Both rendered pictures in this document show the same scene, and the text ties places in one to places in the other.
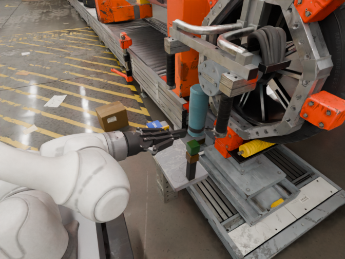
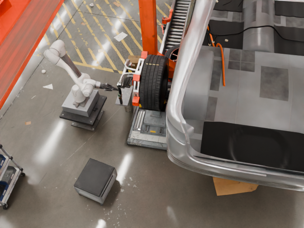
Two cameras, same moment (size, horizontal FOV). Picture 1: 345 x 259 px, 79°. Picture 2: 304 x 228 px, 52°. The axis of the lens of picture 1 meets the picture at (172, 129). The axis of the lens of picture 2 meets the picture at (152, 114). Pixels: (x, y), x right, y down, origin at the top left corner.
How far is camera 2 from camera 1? 344 cm
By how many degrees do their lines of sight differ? 32
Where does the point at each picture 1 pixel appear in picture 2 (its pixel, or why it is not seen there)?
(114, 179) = (87, 91)
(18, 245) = (75, 93)
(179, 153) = (126, 95)
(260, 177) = (154, 120)
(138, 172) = not seen: hidden behind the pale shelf
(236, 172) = (149, 114)
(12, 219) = (76, 88)
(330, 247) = (162, 157)
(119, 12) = not seen: outside the picture
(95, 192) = (84, 91)
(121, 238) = (98, 108)
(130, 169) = not seen: hidden behind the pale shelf
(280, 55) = (127, 84)
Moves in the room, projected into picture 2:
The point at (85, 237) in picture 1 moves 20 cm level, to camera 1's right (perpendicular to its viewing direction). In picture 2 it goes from (89, 102) to (99, 109)
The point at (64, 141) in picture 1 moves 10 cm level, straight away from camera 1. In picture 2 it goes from (87, 80) to (89, 74)
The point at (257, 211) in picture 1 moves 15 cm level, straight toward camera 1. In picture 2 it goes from (144, 129) to (132, 131)
